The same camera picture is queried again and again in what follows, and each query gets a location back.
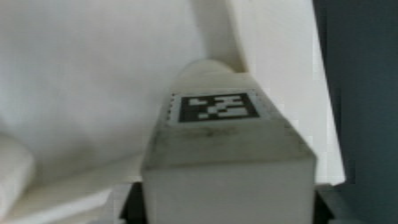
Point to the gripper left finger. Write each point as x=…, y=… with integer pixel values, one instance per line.
x=126, y=204

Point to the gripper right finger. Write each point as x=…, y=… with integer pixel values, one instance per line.
x=332, y=212

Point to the white table leg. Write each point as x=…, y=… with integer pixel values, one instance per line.
x=227, y=170

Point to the white square table top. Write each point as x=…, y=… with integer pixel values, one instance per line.
x=92, y=53

